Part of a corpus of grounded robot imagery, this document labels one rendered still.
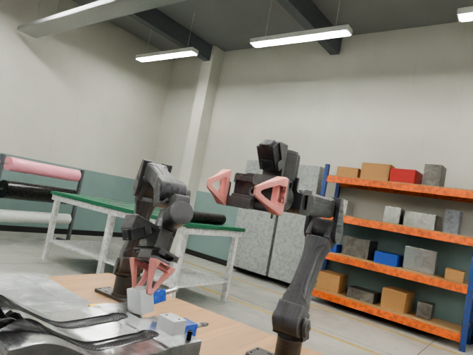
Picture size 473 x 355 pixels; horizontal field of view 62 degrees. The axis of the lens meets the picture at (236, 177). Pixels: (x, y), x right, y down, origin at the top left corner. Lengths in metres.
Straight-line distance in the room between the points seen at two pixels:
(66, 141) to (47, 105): 0.73
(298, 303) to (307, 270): 0.09
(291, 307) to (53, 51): 7.43
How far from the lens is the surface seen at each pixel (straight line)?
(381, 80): 6.69
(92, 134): 8.34
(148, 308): 0.94
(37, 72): 7.89
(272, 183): 0.66
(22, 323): 0.67
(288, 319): 0.99
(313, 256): 1.05
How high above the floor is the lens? 1.17
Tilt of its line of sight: 4 degrees up
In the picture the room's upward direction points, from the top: 11 degrees clockwise
